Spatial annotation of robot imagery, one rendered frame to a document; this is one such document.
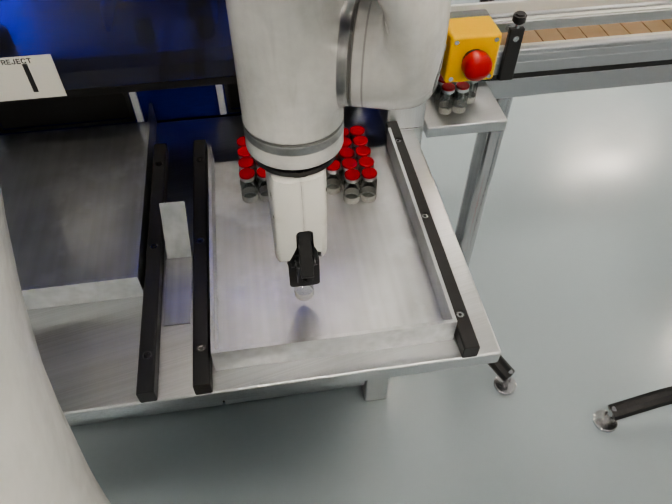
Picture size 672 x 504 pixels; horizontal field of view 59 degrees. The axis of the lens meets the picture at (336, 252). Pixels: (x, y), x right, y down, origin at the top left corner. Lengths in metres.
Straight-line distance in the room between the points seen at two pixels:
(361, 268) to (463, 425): 0.95
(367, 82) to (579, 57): 0.72
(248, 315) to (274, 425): 0.93
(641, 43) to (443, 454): 1.01
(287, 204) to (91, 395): 0.31
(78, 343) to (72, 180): 0.28
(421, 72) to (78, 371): 0.48
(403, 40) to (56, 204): 0.60
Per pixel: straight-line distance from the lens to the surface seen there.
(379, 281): 0.71
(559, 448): 1.66
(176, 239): 0.75
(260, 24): 0.42
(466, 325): 0.66
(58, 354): 0.72
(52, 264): 0.80
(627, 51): 1.15
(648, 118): 2.74
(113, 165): 0.91
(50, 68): 0.85
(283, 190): 0.49
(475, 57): 0.85
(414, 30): 0.39
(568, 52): 1.09
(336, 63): 0.43
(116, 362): 0.69
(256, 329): 0.67
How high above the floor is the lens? 1.44
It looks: 49 degrees down
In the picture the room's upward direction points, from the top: straight up
